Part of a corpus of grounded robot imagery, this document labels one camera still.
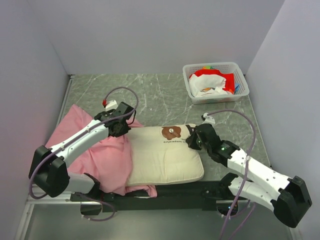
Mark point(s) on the white and red cloth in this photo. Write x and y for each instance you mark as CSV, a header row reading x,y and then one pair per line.
x,y
211,83

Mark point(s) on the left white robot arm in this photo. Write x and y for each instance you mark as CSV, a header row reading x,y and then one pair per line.
x,y
49,167

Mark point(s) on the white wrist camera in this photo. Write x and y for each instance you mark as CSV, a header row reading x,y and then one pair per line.
x,y
208,119
109,105

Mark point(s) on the cream pillow with bear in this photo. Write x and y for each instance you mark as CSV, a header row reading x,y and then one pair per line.
x,y
161,156

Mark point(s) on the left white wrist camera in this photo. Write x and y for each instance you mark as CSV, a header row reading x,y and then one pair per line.
x,y
109,105

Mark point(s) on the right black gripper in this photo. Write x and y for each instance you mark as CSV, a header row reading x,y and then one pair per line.
x,y
191,140

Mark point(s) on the white plastic basket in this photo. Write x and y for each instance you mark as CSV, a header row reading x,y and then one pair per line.
x,y
225,68

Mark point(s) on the colourful cloth in basket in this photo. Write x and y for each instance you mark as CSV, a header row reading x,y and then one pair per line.
x,y
236,86

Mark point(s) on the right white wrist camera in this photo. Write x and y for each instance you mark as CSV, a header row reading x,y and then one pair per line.
x,y
208,119

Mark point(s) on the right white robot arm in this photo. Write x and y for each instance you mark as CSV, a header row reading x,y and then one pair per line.
x,y
287,197

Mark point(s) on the pink pillowcase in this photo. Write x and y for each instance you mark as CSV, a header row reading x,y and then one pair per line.
x,y
109,160

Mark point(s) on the black base beam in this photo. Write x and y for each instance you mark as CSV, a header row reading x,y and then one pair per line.
x,y
203,195

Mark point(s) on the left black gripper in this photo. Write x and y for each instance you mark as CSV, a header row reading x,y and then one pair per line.
x,y
125,130

